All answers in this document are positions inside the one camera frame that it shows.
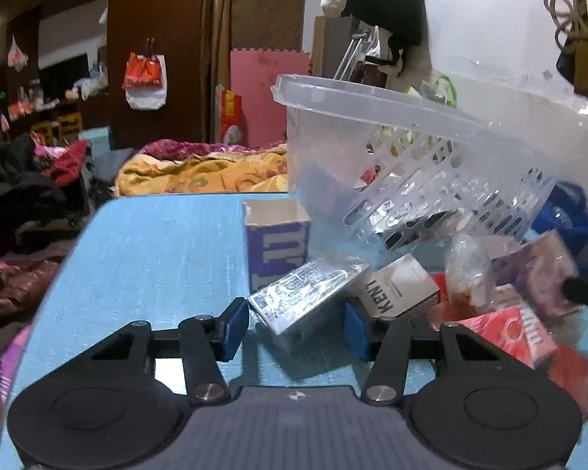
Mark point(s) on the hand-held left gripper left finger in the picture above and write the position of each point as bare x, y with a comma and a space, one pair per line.
235, 325

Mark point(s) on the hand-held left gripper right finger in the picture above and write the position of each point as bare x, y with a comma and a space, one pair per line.
357, 330

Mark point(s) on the purple barcode box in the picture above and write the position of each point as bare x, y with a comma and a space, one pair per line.
539, 274

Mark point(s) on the white brown box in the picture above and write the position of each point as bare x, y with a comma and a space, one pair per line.
397, 286

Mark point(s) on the white plastic basket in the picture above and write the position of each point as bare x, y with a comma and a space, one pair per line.
372, 156

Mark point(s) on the blue tote bag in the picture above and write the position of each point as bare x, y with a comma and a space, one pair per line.
566, 215

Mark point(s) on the blue open-top box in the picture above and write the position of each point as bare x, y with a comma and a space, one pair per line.
274, 249

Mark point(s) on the bagged red item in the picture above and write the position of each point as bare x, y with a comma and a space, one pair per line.
571, 382

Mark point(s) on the clear plastic bag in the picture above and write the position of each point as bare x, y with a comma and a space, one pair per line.
468, 267

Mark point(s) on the yellow printed blanket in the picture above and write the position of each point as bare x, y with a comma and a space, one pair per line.
201, 171

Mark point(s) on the red printed bag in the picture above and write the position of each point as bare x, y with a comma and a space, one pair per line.
231, 115

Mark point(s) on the pink floral blanket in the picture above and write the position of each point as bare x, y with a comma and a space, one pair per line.
10, 303

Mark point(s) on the pink foam mat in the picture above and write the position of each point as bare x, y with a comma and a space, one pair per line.
269, 98

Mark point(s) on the light blue box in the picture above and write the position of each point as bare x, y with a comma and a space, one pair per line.
97, 138

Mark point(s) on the dark clothes pile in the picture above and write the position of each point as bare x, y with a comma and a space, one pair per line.
24, 196

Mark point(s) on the green white shopping bag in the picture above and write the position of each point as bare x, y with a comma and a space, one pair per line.
446, 87

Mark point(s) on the orange white hanging bag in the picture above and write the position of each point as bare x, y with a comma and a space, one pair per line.
144, 78

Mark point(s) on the black television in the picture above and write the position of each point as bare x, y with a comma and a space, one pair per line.
63, 76

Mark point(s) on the brown wooden wardrobe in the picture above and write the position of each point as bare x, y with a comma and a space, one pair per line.
166, 19

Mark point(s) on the black hanging garment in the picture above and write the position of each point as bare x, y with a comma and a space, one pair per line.
392, 10

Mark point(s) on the white hanging plastic bag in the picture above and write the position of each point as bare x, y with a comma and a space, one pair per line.
17, 56

